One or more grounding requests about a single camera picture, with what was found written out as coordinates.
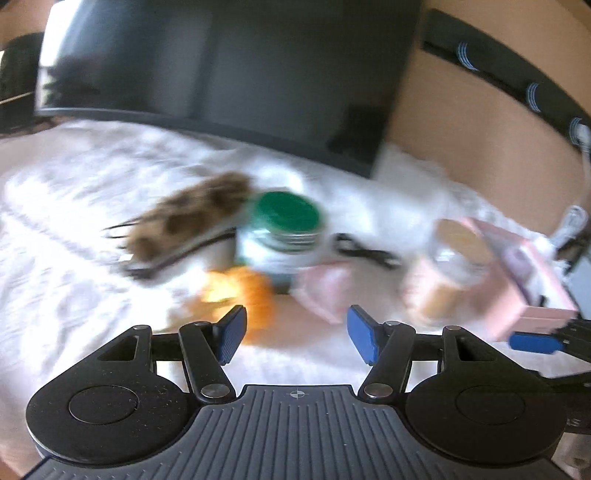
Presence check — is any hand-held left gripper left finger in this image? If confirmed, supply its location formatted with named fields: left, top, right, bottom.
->
left=99, top=305, right=250, bottom=405

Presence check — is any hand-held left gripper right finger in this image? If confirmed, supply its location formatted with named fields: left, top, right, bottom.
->
left=347, top=305, right=498, bottom=404

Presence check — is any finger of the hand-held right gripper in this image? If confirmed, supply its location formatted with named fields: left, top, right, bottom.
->
left=508, top=316, right=591, bottom=361

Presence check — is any pink soft pouch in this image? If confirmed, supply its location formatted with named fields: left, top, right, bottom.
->
left=295, top=262, right=355, bottom=325

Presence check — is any orange plush toy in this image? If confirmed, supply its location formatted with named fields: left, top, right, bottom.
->
left=196, top=268, right=274, bottom=344

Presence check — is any pink box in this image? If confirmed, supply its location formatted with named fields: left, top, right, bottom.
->
left=464, top=218, right=580, bottom=342

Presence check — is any grey device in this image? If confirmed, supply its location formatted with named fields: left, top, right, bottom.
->
left=564, top=263, right=591, bottom=319

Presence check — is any green lid clear jar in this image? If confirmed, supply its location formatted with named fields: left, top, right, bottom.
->
left=235, top=191, right=324, bottom=288

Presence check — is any beige lid clear jar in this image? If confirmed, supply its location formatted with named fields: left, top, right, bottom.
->
left=401, top=218, right=496, bottom=324

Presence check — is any leopard print fuzzy pouch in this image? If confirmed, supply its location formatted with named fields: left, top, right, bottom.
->
left=102, top=172, right=256, bottom=282

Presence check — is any white blanket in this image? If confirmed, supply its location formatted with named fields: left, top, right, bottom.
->
left=0, top=117, right=571, bottom=462

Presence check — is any black computer monitor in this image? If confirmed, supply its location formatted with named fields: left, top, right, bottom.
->
left=33, top=0, right=424, bottom=180

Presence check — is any dark chair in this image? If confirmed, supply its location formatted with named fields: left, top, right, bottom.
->
left=0, top=32, right=47, bottom=134

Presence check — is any black cable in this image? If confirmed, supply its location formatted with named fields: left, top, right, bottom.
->
left=333, top=233, right=402, bottom=271

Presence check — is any black strap with white print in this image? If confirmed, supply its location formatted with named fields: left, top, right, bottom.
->
left=418, top=8, right=591, bottom=160

